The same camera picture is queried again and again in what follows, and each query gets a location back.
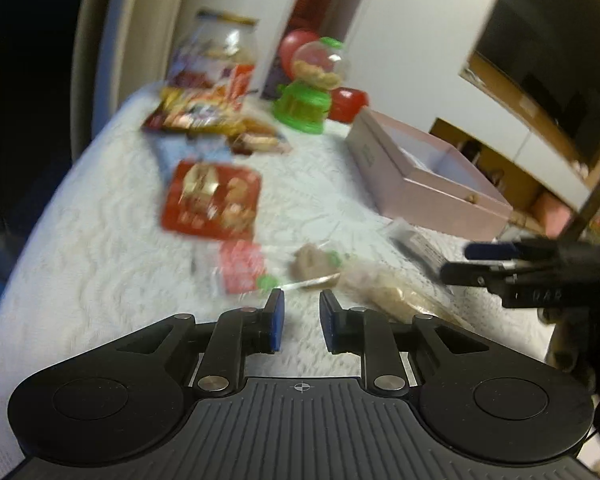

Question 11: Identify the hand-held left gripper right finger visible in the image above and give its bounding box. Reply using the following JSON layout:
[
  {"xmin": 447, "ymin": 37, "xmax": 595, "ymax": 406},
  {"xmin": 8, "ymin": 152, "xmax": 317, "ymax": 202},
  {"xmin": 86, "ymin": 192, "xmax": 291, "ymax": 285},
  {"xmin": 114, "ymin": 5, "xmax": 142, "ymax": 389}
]
[{"xmin": 319, "ymin": 288, "xmax": 492, "ymax": 398}]

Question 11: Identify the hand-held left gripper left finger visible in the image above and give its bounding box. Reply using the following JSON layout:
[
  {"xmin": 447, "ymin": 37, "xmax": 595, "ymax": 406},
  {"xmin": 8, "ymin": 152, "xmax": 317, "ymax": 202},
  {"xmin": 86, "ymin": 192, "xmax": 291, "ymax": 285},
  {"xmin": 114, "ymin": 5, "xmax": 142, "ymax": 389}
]
[{"xmin": 112, "ymin": 288, "xmax": 286, "ymax": 397}]

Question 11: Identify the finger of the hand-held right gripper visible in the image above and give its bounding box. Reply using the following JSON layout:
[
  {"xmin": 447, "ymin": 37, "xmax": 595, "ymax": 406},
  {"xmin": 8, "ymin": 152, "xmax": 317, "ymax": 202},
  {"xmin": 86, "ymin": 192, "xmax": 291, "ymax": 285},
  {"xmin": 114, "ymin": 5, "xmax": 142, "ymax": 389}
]
[
  {"xmin": 439, "ymin": 260, "xmax": 518, "ymax": 292},
  {"xmin": 464, "ymin": 240, "xmax": 563, "ymax": 264}
]

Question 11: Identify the clear round cookie packet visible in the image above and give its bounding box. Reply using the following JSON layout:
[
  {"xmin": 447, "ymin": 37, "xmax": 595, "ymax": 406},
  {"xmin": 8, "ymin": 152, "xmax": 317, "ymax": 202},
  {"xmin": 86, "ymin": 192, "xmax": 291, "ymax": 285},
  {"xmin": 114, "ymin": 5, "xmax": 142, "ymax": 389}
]
[{"xmin": 260, "ymin": 244, "xmax": 343, "ymax": 293}]

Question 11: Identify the pink cardboard box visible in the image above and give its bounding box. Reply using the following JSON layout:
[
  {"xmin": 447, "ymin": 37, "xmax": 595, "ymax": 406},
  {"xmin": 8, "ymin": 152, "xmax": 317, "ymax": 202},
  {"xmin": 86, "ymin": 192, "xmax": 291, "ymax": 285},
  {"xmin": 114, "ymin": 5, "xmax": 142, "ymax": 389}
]
[{"xmin": 345, "ymin": 107, "xmax": 514, "ymax": 242}]

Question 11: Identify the yellow and red snack bag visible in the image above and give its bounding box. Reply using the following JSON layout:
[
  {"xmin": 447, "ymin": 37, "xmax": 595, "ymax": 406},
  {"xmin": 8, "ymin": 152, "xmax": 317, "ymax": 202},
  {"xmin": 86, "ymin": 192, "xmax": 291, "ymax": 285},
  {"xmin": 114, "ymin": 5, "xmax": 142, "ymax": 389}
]
[{"xmin": 142, "ymin": 85, "xmax": 246, "ymax": 136}]

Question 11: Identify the clear wrapper with label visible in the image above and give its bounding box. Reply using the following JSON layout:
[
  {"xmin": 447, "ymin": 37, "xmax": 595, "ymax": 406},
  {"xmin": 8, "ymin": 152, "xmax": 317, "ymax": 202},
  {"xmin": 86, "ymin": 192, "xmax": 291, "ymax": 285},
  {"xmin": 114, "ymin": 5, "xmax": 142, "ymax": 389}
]
[{"xmin": 387, "ymin": 217, "xmax": 448, "ymax": 281}]

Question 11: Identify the small red snack packet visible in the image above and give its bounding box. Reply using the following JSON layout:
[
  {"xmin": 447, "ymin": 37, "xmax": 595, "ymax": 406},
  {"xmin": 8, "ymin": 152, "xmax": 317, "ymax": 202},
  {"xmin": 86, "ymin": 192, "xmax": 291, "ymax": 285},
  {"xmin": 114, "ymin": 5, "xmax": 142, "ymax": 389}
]
[{"xmin": 215, "ymin": 241, "xmax": 269, "ymax": 295}]

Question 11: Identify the clear pastry packet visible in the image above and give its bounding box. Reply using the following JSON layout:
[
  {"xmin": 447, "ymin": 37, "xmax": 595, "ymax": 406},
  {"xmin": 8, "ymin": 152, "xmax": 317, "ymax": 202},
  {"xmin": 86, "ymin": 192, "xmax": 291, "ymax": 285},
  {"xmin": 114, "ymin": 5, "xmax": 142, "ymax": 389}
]
[{"xmin": 340, "ymin": 260, "xmax": 476, "ymax": 332}]

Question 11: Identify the pink round object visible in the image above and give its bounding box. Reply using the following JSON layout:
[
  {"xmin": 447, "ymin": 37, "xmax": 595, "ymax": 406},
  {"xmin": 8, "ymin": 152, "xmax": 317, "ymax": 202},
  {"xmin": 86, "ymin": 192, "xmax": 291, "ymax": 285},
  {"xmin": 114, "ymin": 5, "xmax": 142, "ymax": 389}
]
[{"xmin": 534, "ymin": 194, "xmax": 578, "ymax": 236}]

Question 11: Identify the red biscuit packet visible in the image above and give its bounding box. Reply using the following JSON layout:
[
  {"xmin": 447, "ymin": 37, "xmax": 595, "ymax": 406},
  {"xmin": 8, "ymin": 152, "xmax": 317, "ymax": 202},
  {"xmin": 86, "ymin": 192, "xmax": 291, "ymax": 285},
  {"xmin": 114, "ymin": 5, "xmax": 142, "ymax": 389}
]
[{"xmin": 160, "ymin": 160, "xmax": 263, "ymax": 242}]

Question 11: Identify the brown cookie packet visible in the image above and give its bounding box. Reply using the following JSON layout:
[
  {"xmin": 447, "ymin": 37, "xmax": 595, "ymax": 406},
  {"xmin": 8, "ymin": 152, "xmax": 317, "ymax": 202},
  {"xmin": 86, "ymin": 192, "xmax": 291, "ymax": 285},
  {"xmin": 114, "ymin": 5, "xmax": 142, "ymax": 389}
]
[{"xmin": 227, "ymin": 117, "xmax": 293, "ymax": 156}]

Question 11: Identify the pale blue flat packet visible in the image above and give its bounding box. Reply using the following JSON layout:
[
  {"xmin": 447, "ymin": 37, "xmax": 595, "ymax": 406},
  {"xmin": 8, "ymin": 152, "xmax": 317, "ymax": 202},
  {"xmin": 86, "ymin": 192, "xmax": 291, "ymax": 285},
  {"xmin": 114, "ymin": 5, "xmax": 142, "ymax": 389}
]
[{"xmin": 155, "ymin": 132, "xmax": 231, "ymax": 171}]

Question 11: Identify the red round bowl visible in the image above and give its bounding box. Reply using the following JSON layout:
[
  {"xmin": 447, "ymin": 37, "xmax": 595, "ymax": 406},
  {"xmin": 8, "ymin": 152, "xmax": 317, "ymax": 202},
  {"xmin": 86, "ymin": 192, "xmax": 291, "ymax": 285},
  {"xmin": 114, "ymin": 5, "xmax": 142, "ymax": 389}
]
[{"xmin": 329, "ymin": 87, "xmax": 370, "ymax": 122}]

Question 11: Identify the black television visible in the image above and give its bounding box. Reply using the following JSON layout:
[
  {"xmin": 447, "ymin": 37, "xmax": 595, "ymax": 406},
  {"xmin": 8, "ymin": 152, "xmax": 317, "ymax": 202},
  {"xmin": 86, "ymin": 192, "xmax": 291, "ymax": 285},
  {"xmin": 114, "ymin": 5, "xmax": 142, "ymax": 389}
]
[{"xmin": 472, "ymin": 0, "xmax": 600, "ymax": 173}]

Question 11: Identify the green gumball machine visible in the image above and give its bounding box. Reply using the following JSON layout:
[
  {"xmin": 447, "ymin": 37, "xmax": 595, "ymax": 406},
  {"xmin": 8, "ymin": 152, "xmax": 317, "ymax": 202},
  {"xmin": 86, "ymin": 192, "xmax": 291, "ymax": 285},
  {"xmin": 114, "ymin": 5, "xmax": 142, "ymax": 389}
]
[{"xmin": 272, "ymin": 36, "xmax": 348, "ymax": 134}]

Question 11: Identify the clear jar with orange label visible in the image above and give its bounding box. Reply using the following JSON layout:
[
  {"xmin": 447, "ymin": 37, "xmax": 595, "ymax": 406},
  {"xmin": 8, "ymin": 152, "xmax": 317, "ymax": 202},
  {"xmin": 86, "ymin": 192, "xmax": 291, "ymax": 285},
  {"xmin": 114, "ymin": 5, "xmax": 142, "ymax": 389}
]
[{"xmin": 169, "ymin": 8, "xmax": 258, "ymax": 111}]

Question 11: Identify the beige curtain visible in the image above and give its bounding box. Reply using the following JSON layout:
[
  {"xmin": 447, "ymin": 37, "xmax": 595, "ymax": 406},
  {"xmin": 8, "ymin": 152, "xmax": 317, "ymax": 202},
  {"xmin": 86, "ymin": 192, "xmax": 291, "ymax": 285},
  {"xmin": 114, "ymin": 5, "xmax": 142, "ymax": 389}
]
[{"xmin": 72, "ymin": 0, "xmax": 131, "ymax": 153}]

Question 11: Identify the white wall cabinet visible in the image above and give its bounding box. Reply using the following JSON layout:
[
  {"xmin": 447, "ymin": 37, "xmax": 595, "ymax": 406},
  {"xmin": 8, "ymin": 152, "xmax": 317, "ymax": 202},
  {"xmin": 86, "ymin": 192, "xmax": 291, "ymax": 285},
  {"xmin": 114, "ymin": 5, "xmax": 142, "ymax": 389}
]
[{"xmin": 430, "ymin": 60, "xmax": 600, "ymax": 216}]

